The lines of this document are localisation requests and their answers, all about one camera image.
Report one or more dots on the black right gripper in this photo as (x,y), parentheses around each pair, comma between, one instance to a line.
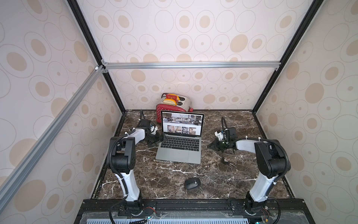
(219,144)

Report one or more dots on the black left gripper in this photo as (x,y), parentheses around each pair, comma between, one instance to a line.
(157,139)

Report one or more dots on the black wireless mouse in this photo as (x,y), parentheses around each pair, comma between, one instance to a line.
(192,183)

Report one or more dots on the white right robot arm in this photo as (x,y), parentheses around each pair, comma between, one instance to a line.
(272,161)

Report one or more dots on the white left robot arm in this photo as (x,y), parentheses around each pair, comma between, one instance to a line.
(121,159)

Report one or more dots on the silver laptop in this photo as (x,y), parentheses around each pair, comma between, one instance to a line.
(182,137)

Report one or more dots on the red polka dot toaster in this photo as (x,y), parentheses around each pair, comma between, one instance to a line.
(173,102)

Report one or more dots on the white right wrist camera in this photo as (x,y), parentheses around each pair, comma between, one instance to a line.
(220,135)

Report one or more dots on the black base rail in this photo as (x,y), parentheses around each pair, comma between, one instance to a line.
(195,211)

